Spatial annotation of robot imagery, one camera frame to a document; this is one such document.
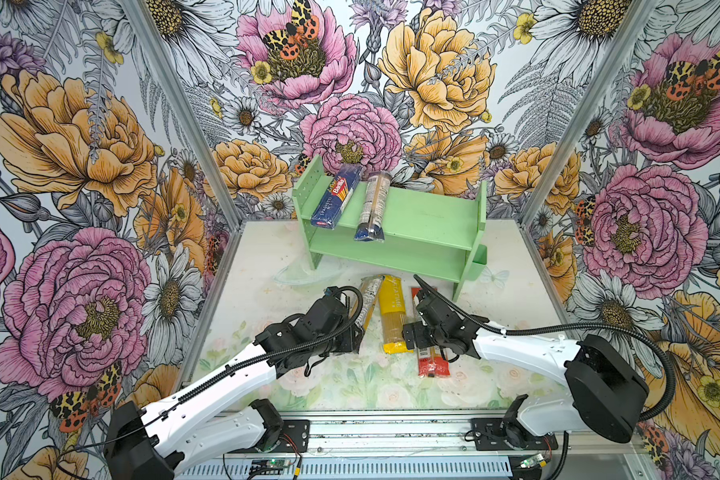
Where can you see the green circuit board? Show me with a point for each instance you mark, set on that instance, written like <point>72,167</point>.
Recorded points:
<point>267,467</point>

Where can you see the aluminium right corner post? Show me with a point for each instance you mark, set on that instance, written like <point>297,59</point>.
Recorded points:
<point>626,36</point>

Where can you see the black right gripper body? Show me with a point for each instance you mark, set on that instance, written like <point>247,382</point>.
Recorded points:
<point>424,335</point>

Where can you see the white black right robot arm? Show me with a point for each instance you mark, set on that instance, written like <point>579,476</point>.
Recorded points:
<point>604,394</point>

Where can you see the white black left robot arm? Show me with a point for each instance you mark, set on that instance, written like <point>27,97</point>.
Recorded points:
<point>166,437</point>

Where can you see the aluminium front rail base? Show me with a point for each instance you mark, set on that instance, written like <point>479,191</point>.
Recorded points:
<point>422,444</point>

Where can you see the aluminium left corner post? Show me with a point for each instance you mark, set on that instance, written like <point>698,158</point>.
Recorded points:
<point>138,14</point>

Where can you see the clear labelled spaghetti bag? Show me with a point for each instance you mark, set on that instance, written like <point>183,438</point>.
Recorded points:
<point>370,287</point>

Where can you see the red spaghetti bag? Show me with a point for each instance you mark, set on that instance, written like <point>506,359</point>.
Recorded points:
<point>431,363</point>

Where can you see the blue Barilla spaghetti box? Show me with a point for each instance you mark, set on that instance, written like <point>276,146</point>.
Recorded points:
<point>336,197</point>

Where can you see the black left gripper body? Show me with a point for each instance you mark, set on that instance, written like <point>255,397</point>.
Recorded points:
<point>344,345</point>

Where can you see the green two-tier shelf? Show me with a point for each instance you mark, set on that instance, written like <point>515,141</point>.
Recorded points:
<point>425,234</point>

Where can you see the yellow spaghetti bag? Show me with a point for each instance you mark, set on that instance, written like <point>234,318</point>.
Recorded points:
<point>393,315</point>

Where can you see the aluminium corner post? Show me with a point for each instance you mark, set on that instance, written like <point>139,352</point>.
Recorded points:
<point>138,14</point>
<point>626,36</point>

